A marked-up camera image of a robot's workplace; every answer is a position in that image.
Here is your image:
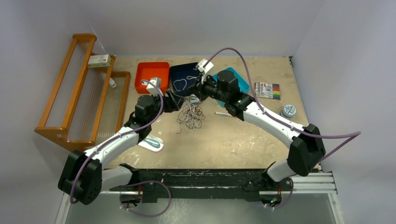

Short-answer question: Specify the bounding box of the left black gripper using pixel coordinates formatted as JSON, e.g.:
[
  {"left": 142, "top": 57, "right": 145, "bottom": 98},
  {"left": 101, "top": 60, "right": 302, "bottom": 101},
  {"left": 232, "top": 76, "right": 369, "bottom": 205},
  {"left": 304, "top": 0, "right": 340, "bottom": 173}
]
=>
[{"left": 147, "top": 89, "right": 184, "bottom": 125}]

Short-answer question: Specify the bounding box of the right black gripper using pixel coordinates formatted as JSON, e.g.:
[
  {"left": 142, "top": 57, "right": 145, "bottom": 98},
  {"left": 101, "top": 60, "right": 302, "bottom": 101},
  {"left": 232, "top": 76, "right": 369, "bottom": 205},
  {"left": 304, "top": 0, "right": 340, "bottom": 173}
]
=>
[{"left": 189, "top": 72, "right": 229, "bottom": 103}]

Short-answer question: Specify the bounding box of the cable pile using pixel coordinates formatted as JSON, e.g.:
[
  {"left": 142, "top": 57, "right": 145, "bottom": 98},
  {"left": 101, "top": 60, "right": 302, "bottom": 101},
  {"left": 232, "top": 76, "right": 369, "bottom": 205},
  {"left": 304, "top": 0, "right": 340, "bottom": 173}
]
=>
[{"left": 176, "top": 98, "right": 206, "bottom": 135}]

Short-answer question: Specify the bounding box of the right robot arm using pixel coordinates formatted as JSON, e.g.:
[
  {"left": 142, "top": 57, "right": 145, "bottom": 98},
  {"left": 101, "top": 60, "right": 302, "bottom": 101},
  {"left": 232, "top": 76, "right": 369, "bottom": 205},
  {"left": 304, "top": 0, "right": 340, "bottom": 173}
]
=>
[{"left": 189, "top": 70, "right": 325, "bottom": 190}]

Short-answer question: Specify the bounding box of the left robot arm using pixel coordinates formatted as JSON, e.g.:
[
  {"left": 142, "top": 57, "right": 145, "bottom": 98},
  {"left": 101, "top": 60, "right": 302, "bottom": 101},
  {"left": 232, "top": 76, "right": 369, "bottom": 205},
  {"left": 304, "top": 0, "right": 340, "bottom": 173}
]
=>
[{"left": 58, "top": 90, "right": 185, "bottom": 205}]

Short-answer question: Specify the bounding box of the light blue stapler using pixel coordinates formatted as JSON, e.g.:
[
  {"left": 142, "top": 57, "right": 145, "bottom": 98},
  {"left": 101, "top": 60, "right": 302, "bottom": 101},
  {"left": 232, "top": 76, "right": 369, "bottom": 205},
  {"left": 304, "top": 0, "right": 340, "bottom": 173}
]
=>
[{"left": 190, "top": 94, "right": 201, "bottom": 104}]

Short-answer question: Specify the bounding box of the dark blue tray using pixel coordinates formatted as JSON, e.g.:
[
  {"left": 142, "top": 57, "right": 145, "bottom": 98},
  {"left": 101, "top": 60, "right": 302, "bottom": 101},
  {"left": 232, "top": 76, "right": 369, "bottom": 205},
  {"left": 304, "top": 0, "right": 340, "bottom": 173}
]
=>
[{"left": 170, "top": 62, "right": 199, "bottom": 97}]

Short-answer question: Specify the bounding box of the white red marker pen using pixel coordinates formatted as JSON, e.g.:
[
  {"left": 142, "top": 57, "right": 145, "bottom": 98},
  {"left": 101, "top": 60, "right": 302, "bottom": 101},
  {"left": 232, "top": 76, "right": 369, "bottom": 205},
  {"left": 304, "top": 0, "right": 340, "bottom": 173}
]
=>
[{"left": 215, "top": 112, "right": 232, "bottom": 117}]

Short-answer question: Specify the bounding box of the orange tray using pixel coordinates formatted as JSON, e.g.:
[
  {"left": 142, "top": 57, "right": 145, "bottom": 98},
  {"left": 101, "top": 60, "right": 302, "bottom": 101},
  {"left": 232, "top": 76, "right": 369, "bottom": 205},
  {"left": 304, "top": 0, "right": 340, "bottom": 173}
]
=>
[{"left": 134, "top": 62, "right": 170, "bottom": 94}]

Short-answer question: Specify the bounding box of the light blue tray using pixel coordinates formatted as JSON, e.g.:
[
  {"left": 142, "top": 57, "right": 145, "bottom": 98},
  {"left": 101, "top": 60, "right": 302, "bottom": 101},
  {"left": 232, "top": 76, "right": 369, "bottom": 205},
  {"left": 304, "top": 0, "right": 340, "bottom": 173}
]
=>
[{"left": 213, "top": 67, "right": 250, "bottom": 108}]

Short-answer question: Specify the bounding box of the scissors blister pack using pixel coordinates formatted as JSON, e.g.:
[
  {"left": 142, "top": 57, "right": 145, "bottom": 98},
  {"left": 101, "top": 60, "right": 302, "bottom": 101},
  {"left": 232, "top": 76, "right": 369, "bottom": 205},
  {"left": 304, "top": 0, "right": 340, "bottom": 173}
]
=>
[{"left": 138, "top": 134, "right": 164, "bottom": 153}]

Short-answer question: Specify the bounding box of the marker pen pack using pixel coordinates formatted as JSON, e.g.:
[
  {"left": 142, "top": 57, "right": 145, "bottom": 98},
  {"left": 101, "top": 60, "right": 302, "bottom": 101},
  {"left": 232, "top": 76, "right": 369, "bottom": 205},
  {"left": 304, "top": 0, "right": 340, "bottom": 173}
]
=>
[{"left": 254, "top": 82, "right": 281, "bottom": 100}]

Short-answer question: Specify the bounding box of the wooden rack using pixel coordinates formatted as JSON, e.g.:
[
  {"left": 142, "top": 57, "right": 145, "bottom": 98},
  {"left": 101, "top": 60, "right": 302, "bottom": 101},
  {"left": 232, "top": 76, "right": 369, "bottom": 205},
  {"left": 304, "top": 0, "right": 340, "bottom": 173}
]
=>
[{"left": 35, "top": 33, "right": 131, "bottom": 151}]

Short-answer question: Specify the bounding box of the small white red box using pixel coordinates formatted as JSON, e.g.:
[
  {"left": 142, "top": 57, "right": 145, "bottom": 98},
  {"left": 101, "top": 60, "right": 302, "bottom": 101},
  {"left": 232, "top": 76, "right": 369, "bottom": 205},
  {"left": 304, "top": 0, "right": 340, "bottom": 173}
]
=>
[{"left": 87, "top": 54, "right": 112, "bottom": 68}]

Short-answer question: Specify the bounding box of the blue white round tin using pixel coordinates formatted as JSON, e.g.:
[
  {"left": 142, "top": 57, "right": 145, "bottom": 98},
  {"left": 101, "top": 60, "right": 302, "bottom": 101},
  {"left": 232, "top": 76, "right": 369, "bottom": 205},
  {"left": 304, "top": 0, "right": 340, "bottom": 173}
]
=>
[{"left": 280, "top": 105, "right": 297, "bottom": 119}]

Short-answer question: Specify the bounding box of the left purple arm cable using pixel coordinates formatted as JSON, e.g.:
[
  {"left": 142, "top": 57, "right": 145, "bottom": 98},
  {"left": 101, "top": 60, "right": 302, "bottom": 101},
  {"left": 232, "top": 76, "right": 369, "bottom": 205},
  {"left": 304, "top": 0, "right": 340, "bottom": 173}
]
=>
[{"left": 69, "top": 79, "right": 164, "bottom": 205}]

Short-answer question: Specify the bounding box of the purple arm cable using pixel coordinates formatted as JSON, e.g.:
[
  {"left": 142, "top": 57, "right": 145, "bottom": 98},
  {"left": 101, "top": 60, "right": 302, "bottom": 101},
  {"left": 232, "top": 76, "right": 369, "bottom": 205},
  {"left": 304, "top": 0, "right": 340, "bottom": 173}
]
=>
[
  {"left": 69, "top": 79, "right": 164, "bottom": 205},
  {"left": 202, "top": 47, "right": 361, "bottom": 163}
]

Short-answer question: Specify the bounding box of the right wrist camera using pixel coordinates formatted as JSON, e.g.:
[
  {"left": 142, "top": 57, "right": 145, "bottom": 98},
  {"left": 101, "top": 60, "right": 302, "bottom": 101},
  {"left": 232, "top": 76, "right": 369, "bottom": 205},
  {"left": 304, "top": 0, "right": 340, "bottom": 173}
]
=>
[{"left": 196, "top": 59, "right": 214, "bottom": 84}]

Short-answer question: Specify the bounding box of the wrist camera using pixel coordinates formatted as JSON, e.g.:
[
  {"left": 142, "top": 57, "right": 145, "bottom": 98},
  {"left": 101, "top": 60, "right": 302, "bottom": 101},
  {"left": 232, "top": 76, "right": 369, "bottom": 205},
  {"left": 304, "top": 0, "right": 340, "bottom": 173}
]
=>
[
  {"left": 146, "top": 77, "right": 162, "bottom": 96},
  {"left": 196, "top": 59, "right": 214, "bottom": 84}
]

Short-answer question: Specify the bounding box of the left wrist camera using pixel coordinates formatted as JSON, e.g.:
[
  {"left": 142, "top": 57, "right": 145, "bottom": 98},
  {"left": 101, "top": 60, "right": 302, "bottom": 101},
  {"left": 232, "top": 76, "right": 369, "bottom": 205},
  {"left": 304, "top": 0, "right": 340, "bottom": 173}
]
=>
[{"left": 146, "top": 77, "right": 162, "bottom": 96}]

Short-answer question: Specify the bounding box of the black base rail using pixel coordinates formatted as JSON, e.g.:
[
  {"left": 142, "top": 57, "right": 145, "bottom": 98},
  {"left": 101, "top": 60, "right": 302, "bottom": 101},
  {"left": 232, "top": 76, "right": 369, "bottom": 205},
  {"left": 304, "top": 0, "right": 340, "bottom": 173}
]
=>
[{"left": 110, "top": 168, "right": 294, "bottom": 206}]

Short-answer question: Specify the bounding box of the aluminium frame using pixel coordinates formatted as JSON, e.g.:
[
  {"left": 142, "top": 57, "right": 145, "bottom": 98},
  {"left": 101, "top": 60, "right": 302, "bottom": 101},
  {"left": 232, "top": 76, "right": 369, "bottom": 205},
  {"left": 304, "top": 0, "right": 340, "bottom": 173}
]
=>
[{"left": 56, "top": 170, "right": 344, "bottom": 224}]

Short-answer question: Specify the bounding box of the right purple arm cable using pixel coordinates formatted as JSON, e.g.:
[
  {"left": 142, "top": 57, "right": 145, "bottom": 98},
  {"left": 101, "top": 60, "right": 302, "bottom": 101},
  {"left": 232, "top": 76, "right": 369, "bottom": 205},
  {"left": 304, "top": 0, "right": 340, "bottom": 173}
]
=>
[{"left": 202, "top": 47, "right": 361, "bottom": 163}]

